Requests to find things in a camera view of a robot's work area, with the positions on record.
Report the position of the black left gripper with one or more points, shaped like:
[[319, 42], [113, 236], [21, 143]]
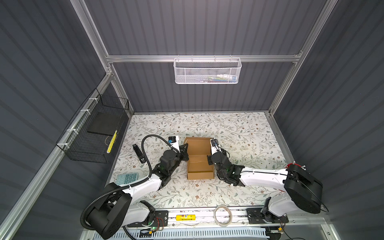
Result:
[[183, 152]]

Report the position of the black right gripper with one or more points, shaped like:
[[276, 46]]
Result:
[[209, 157]]

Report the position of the brown cardboard paper box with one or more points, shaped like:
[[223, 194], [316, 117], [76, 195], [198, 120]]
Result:
[[198, 167]]

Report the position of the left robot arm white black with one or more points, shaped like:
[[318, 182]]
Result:
[[121, 206]]

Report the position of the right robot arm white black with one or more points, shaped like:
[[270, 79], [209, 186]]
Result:
[[300, 190]]

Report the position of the black marker on table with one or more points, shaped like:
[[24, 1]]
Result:
[[139, 154]]

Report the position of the clear tape roll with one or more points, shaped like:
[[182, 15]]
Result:
[[223, 216]]

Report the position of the black flat pad in basket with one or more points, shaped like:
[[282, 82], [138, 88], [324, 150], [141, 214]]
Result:
[[105, 124]]

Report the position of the items in white basket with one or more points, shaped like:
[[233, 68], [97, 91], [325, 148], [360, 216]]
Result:
[[225, 78]]

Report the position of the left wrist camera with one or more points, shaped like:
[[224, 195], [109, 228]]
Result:
[[174, 141]]

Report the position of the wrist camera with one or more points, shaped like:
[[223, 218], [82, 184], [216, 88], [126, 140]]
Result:
[[174, 141], [215, 147]]

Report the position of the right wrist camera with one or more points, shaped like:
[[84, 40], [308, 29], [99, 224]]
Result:
[[215, 147]]

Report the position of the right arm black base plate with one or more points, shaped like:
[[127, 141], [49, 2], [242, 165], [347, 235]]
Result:
[[259, 216]]

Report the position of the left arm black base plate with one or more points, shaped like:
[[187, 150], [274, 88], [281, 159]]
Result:
[[158, 219]]

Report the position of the black wire mesh basket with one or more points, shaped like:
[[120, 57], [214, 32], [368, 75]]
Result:
[[79, 145]]

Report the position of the white wire mesh basket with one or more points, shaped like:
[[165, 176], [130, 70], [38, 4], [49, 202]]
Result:
[[191, 71]]

